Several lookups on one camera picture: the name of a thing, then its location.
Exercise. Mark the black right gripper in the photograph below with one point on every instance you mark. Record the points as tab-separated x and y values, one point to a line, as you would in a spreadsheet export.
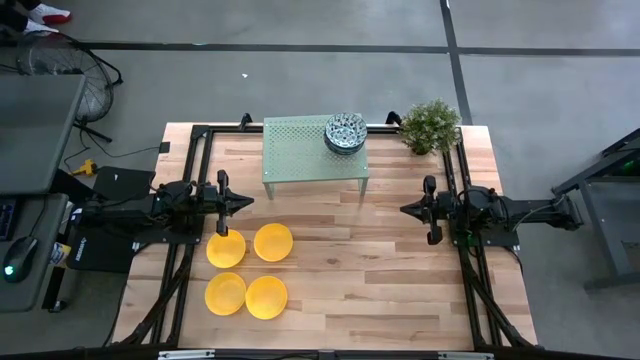
432	210

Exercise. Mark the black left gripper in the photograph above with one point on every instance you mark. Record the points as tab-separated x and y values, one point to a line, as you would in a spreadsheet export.
223	205

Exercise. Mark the yellow plastic bowl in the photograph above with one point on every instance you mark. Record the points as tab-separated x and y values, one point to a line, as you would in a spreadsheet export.
226	250
266	298
225	294
273	242

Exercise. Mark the teal patterned ceramic bowl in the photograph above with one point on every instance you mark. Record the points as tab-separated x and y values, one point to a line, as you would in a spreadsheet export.
346	129
346	149
346	153

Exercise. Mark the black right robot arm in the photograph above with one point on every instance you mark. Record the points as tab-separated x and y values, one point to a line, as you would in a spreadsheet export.
530	210

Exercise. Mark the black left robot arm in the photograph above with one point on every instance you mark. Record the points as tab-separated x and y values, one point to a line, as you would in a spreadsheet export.
125	212

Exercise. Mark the green perforated metal shelf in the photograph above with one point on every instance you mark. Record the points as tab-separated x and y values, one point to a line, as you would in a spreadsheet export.
295	150

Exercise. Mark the green potted plant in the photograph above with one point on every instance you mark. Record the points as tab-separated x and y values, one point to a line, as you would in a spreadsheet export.
430	127

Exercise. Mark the black power adapter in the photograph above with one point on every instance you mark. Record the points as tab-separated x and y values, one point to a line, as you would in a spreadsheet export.
164	147

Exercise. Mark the black flat pad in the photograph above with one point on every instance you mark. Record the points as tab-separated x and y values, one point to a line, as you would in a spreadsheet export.
125	182

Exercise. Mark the black box white lettering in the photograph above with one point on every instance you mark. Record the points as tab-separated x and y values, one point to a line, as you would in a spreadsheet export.
100	252

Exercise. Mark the yellow power plug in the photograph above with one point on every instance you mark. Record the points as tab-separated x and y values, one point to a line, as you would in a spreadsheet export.
87	167

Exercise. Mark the yellow white packet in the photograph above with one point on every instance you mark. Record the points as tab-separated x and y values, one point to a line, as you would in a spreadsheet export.
60	255

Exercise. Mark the grey metal stand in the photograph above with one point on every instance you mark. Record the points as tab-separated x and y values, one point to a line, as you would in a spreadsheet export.
604	235

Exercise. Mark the grey low desk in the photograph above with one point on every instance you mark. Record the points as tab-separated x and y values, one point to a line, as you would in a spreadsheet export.
47	215

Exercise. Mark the dark grey desk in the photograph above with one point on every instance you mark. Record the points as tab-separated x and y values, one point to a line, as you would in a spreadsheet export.
35	135

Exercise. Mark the black computer mouse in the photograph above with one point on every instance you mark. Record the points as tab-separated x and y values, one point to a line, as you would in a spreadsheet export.
20	257

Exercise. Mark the black keyboard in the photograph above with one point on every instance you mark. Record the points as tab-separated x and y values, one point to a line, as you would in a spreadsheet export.
7	220

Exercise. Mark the black floor fan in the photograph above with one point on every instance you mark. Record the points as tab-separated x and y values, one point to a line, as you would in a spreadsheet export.
60	55

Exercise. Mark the person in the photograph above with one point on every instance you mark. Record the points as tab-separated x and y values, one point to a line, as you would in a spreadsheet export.
47	14

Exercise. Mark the white aluminium bracket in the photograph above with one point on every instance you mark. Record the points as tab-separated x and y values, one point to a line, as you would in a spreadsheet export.
465	356
185	354

